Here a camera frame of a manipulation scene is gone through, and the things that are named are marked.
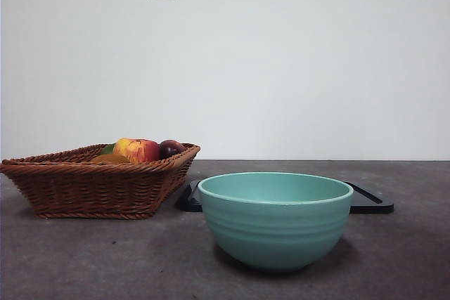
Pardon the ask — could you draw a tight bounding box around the red and yellow apple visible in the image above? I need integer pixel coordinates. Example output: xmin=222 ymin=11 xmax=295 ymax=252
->
xmin=112 ymin=138 xmax=161 ymax=164

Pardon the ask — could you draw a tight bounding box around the black rectangular tray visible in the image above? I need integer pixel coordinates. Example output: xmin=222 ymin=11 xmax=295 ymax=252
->
xmin=179 ymin=179 xmax=394 ymax=215

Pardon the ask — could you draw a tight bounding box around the teal ceramic bowl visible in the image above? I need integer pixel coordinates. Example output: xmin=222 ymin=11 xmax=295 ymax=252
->
xmin=197 ymin=171 xmax=354 ymax=273

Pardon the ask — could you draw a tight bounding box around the dark red plum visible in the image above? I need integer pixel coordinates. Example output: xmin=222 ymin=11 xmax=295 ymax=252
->
xmin=159 ymin=139 xmax=186 ymax=160

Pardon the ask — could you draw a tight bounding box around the brown wicker basket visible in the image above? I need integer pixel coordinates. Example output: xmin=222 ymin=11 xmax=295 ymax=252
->
xmin=0 ymin=143 xmax=201 ymax=219

